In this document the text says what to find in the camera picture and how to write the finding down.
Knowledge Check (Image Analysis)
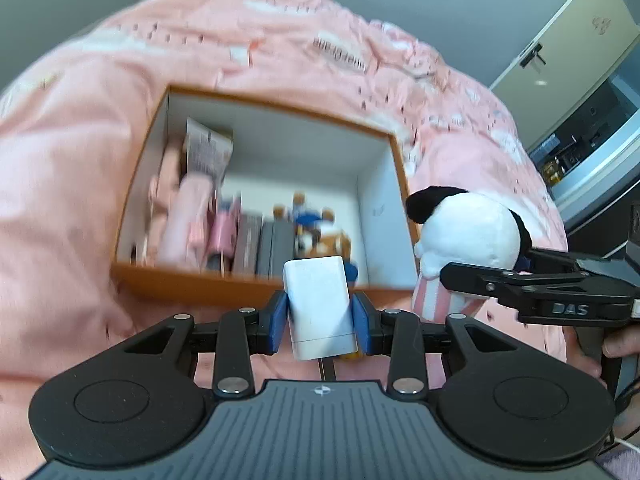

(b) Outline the white power adapter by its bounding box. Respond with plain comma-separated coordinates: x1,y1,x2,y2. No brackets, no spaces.
283,256,358,361

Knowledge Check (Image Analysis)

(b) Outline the panda plush toy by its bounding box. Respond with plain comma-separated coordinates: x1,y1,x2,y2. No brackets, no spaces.
406,186,532,323

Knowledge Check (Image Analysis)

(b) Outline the right hand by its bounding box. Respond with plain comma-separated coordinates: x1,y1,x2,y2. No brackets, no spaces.
563,327,626,382

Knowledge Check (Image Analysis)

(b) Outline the dark grey case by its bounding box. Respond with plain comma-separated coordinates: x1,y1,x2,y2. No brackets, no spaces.
256,219,295,278

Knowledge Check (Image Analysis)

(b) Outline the pink small box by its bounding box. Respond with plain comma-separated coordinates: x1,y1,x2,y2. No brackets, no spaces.
206,195,242,275

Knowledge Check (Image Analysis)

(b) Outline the orange toy figure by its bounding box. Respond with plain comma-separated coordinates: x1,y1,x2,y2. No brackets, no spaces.
303,231,359,286

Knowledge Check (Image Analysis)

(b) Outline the orange cardboard storage box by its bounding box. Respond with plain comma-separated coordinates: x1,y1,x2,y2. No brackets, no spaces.
111,86,418,309

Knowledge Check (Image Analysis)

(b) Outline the printed snack packet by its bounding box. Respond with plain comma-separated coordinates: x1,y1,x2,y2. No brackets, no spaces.
184,118,233,186

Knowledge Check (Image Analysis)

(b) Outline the white cabinet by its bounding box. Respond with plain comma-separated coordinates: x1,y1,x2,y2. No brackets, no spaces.
490,0,639,150

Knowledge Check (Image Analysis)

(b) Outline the pink patterned bed sheet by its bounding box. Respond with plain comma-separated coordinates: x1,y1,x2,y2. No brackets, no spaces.
0,0,569,480

